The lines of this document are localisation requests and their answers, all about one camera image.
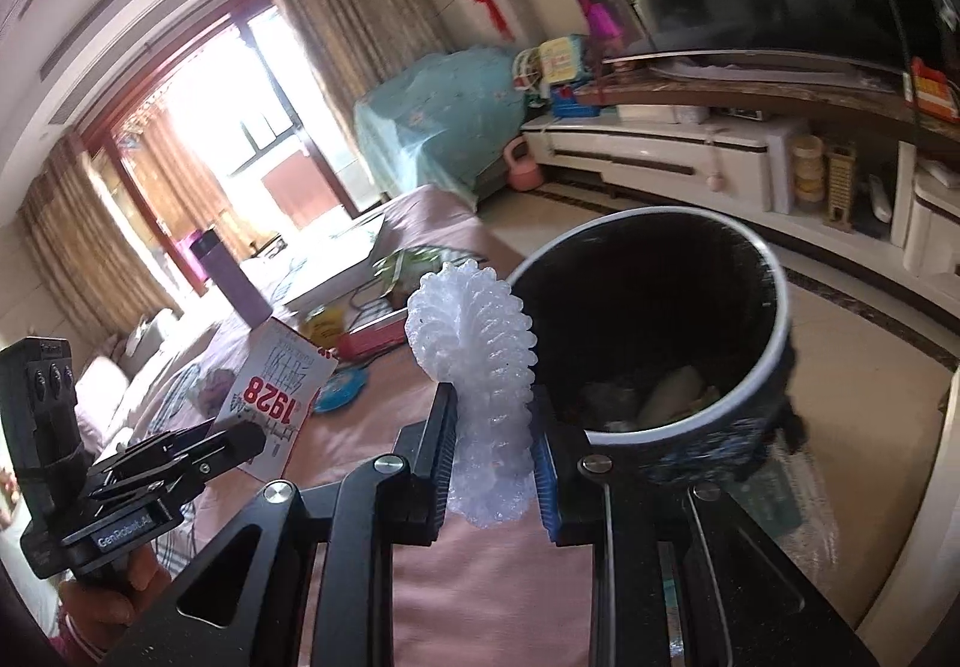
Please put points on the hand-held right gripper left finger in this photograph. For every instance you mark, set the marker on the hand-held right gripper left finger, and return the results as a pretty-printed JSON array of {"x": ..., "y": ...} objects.
[{"x": 448, "y": 446}]

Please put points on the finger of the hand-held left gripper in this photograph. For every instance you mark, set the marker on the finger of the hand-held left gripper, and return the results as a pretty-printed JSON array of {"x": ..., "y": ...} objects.
[
  {"x": 157, "y": 449},
  {"x": 225, "y": 449}
]

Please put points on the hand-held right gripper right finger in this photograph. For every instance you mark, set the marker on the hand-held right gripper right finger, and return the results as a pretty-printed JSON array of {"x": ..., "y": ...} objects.
[{"x": 544, "y": 487}]

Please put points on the white foam fruit net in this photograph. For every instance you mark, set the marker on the white foam fruit net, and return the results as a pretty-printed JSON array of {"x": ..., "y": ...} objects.
[{"x": 472, "y": 352}]

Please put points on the blue round lid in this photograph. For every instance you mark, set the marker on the blue round lid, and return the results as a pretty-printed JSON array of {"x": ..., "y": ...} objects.
[{"x": 341, "y": 391}]

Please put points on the yellow snack packet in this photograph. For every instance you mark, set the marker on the yellow snack packet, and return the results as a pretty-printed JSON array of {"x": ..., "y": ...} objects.
[{"x": 326, "y": 329}]

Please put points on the round bin with black bag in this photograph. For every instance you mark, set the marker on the round bin with black bag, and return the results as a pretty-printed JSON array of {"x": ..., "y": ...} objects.
[{"x": 750, "y": 431}]

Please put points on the person's left hand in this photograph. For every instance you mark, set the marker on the person's left hand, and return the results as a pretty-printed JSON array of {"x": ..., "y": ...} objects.
[{"x": 97, "y": 599}]

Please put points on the light sofa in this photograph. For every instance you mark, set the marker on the light sofa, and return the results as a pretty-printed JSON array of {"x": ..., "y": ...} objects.
[{"x": 112, "y": 374}]

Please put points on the red and white 1928 carton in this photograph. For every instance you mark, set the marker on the red and white 1928 carton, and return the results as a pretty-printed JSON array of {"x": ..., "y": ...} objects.
[{"x": 277, "y": 374}]

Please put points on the red flat box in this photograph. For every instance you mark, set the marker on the red flat box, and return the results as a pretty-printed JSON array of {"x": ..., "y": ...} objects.
[{"x": 367, "y": 337}]

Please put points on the purple thermos bottle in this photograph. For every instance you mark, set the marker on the purple thermos bottle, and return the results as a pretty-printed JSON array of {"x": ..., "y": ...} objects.
[{"x": 232, "y": 284}]

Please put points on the beige patterned curtain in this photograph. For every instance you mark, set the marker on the beige patterned curtain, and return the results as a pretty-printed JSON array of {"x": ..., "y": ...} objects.
[
  {"x": 82, "y": 239},
  {"x": 352, "y": 15}
]

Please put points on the green snack packet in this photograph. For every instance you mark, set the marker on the green snack packet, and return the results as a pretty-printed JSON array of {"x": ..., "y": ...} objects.
[{"x": 405, "y": 266}]

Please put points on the white book stack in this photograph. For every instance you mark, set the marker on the white book stack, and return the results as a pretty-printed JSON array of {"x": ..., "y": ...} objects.
[{"x": 330, "y": 269}]

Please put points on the teal floor mat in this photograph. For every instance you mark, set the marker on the teal floor mat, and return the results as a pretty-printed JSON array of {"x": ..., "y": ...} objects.
[{"x": 780, "y": 502}]

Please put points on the sheer orange curtain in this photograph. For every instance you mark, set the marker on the sheer orange curtain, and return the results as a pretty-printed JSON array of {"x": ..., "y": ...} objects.
[{"x": 161, "y": 180}]

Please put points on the red panel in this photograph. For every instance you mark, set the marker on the red panel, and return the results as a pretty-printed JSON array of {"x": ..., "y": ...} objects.
[{"x": 296, "y": 191}]

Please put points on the clear plastic floor sheet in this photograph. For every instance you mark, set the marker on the clear plastic floor sheet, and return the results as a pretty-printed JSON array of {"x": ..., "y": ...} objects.
[{"x": 825, "y": 524}]

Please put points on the pink kettlebell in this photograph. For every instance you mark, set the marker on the pink kettlebell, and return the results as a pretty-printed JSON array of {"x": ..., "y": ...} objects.
[{"x": 523, "y": 172}]

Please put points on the teal cloth covered furniture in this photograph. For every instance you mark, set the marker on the teal cloth covered furniture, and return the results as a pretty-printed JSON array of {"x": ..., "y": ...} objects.
[{"x": 435, "y": 112}]

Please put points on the red framed glass door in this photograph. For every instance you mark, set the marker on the red framed glass door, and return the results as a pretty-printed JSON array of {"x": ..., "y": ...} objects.
[{"x": 247, "y": 112}]

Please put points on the white television cabinet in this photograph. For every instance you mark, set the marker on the white television cabinet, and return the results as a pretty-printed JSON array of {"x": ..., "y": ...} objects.
[{"x": 637, "y": 150}]

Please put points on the blue toy basket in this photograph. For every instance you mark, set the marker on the blue toy basket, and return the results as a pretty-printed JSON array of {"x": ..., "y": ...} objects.
[{"x": 574, "y": 103}]

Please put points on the ceiling air vent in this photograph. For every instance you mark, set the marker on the ceiling air vent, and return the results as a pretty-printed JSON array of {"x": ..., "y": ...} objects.
[
  {"x": 112, "y": 0},
  {"x": 135, "y": 41}
]

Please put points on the white toy fan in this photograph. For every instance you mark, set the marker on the white toy fan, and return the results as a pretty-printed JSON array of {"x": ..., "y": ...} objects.
[{"x": 527, "y": 71}]

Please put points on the white flat box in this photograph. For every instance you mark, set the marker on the white flat box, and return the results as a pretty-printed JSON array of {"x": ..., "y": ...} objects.
[{"x": 660, "y": 114}]

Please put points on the yellow toy phone board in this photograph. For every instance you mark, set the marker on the yellow toy phone board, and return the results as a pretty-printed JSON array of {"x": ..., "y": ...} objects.
[{"x": 564, "y": 60}]

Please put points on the stacked yellow round containers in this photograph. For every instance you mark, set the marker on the stacked yellow round containers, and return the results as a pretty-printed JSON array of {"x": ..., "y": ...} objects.
[{"x": 808, "y": 172}]

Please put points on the wooden tower toy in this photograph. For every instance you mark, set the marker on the wooden tower toy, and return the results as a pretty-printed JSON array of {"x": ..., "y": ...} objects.
[{"x": 840, "y": 187}]

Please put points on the white remote control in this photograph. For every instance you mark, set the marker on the white remote control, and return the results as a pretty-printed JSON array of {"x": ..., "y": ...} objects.
[{"x": 880, "y": 198}]

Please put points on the red toy telephone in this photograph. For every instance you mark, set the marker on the red toy telephone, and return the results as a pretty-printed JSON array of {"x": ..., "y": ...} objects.
[{"x": 934, "y": 90}]

